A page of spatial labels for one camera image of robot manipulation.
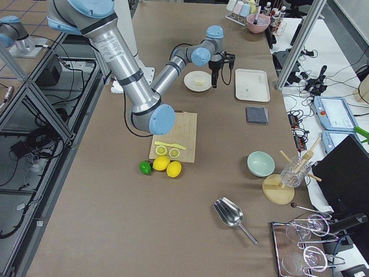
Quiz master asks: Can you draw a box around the wooden mug tree stand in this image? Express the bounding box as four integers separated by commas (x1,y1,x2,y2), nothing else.
262,137,322,204

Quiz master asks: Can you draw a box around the blue teach pendant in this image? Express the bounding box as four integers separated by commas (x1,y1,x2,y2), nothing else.
313,96,357,132
321,130,358,154

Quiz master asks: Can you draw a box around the lemon half slice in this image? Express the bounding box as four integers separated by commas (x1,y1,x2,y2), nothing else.
155,145,168,156
168,148,180,158

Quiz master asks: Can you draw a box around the grey folded cloth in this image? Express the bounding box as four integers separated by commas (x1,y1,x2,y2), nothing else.
246,106,269,125

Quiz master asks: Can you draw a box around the blue cup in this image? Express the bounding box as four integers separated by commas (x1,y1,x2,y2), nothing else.
240,3,250,17

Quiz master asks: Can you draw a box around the steel muddler tool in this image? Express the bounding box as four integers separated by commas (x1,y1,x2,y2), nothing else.
253,6,261,25

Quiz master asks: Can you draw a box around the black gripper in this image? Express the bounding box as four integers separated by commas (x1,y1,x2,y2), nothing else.
208,51,235,88

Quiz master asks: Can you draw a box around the bamboo cutting board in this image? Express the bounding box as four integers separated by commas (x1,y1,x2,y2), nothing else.
149,112,197,163

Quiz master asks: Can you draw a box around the black monitor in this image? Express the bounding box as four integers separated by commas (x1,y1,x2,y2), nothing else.
312,135,368,215

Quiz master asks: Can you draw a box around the black tray with glasses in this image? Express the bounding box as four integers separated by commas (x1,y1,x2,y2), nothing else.
270,222,346,276

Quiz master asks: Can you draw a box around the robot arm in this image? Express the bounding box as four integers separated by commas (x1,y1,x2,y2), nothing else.
47,0,235,135

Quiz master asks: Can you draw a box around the aluminium frame post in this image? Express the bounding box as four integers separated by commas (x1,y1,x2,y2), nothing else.
276,0,326,91

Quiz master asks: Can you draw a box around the yellow plastic knife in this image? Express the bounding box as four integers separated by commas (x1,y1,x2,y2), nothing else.
154,141,187,150

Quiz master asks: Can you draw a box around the white cup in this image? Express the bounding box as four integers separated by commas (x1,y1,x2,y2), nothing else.
226,0,237,12

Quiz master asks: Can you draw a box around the metal scoop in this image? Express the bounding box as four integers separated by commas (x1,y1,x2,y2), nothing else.
213,197,258,245

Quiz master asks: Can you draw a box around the mint green bowl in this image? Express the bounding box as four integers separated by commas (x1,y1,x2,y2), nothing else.
247,151,275,177

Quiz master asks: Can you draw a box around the cream rabbit tray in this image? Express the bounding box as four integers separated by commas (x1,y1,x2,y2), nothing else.
235,69,270,103

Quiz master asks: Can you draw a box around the pink cup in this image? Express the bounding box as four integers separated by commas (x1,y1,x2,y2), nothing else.
233,1,244,15

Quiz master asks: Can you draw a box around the green lime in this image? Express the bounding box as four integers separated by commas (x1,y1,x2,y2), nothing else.
139,160,152,175

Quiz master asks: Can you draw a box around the beige round plate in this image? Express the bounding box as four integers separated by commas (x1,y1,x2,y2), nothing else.
184,71,212,92

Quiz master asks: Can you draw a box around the clear glass cup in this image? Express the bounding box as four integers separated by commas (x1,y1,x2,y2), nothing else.
281,156,311,188

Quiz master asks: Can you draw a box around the yellow cup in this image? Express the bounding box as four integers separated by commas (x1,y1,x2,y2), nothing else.
248,0,257,14

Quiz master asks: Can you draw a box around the white cup rack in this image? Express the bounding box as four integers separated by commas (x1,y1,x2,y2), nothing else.
225,13,246,26

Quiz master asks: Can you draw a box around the pink bowl with ice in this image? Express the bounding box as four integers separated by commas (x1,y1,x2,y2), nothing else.
246,14,270,33

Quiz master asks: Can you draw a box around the whole yellow lemon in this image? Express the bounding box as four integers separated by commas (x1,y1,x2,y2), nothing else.
153,156,171,171
166,161,182,178

